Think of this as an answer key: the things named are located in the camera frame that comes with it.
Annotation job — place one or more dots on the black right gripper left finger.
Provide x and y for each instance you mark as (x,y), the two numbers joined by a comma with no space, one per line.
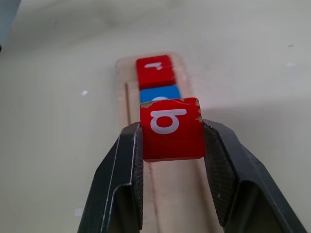
(116,174)

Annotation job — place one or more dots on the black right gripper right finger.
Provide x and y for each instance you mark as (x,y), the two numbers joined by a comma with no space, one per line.
(243,174)

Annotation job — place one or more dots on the red letter b block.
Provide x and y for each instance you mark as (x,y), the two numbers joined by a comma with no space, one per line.
(170,136)

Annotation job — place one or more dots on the long wooden letter tray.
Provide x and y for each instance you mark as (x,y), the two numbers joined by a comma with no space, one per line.
(179,184)

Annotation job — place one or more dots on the blue letter o block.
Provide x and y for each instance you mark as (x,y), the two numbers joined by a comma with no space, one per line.
(159,95)

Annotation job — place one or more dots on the red letter r block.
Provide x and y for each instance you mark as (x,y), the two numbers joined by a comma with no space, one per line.
(155,72)

